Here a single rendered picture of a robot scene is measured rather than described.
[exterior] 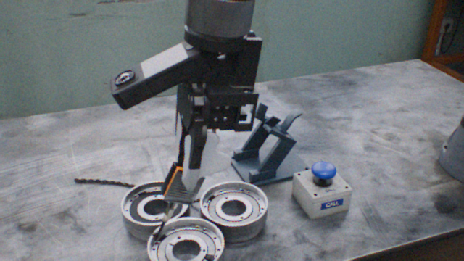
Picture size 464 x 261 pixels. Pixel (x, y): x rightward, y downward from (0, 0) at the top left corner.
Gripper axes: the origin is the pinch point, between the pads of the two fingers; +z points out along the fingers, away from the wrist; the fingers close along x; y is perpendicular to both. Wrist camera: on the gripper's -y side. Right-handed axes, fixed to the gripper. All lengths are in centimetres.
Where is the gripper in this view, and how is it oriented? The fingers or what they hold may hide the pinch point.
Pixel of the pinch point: (183, 175)
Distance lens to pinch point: 59.7
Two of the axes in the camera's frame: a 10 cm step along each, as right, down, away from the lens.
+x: -3.2, -5.0, 8.0
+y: 9.4, -0.4, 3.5
